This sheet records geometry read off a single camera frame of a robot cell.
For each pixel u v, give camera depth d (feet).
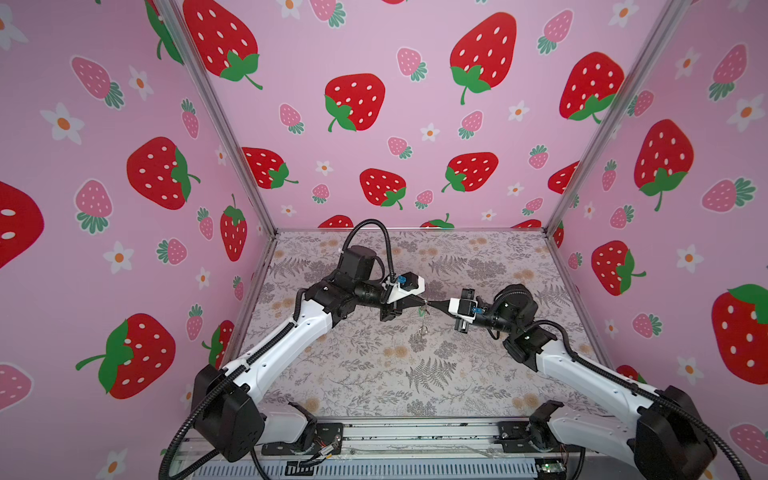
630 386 1.46
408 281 1.90
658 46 2.40
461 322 2.13
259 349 1.46
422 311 2.32
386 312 2.08
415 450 2.40
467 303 1.87
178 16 2.26
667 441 1.31
